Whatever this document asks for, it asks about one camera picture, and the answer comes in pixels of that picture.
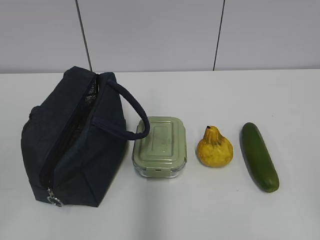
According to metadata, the green lidded glass container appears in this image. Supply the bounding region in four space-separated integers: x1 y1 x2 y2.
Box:
132 116 187 178

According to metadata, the yellow pear-shaped gourd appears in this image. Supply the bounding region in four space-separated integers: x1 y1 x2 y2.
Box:
196 125 234 168

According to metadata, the dark blue lunch bag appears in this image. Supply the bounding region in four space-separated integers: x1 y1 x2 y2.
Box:
20 66 150 207

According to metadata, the green cucumber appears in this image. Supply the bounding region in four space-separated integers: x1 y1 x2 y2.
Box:
239 122 280 193

